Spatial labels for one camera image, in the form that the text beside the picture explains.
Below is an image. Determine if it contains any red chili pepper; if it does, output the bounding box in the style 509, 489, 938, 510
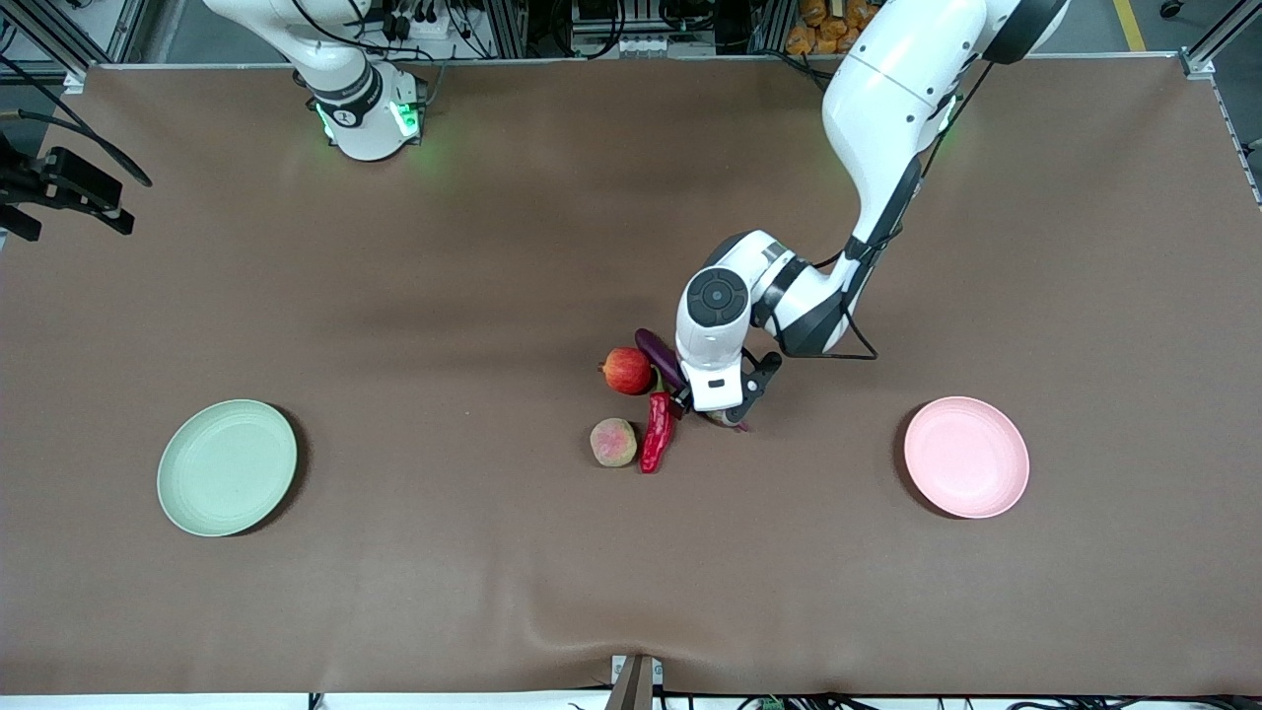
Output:
639, 370, 677, 475

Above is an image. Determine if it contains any purple eggplant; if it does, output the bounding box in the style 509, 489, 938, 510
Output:
634, 327, 752, 435

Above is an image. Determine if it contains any red pomegranate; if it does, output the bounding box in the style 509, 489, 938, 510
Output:
597, 346, 656, 397

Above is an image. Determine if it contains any pink yellow peach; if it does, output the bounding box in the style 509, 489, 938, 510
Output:
590, 417, 639, 468

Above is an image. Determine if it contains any pink round plate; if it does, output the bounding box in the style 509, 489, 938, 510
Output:
903, 395, 1031, 520

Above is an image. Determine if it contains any green round plate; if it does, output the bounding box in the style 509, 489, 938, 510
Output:
156, 398, 299, 538

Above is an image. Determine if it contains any white power strip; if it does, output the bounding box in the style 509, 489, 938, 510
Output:
380, 0, 464, 40

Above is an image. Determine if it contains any orange snack bags pile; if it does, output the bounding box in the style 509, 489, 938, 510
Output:
786, 0, 888, 56

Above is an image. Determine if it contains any metal equipment rack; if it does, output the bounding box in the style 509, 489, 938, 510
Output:
473, 0, 790, 60

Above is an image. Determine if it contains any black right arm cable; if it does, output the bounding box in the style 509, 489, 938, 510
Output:
0, 106, 155, 188

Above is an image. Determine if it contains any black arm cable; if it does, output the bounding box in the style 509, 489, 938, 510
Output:
0, 106, 155, 188
767, 59, 987, 362

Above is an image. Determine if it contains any aluminium frame post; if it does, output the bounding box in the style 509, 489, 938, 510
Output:
0, 0, 149, 95
1180, 0, 1262, 80

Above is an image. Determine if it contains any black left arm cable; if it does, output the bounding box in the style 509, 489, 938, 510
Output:
767, 59, 987, 362

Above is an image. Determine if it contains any metal table edge bracket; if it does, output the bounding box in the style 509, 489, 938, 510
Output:
606, 654, 665, 710

